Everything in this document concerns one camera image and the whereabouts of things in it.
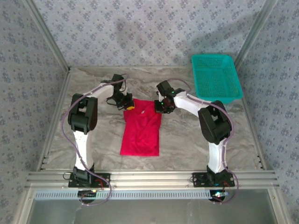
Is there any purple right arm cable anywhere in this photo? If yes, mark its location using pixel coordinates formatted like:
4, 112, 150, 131
167, 78, 240, 205

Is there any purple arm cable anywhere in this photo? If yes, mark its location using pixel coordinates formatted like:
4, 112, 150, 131
61, 74, 128, 206
167, 78, 240, 205

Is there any aluminium table side rail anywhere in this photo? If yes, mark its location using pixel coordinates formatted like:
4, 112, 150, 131
242, 98, 267, 170
37, 69, 72, 172

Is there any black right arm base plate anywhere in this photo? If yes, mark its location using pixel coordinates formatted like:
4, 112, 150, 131
192, 172, 235, 188

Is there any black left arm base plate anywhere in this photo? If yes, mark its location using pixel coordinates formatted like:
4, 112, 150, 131
68, 173, 111, 188

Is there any grey slotted cable duct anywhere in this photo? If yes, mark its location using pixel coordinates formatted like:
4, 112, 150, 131
34, 189, 214, 201

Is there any red t-shirt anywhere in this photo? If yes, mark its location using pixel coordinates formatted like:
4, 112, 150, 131
120, 98, 162, 157

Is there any aluminium frame rail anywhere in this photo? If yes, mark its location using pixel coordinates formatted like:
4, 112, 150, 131
25, 169, 280, 190

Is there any small black controller board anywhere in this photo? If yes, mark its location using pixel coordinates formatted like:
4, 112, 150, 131
209, 190, 228, 203
78, 189, 98, 199

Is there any aluminium corner post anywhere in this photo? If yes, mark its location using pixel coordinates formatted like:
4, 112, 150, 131
234, 0, 280, 68
22, 0, 71, 72

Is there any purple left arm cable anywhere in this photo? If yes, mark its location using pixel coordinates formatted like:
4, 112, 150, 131
61, 74, 128, 206

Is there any teal plastic basket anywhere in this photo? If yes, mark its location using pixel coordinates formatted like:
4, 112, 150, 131
191, 54, 244, 105

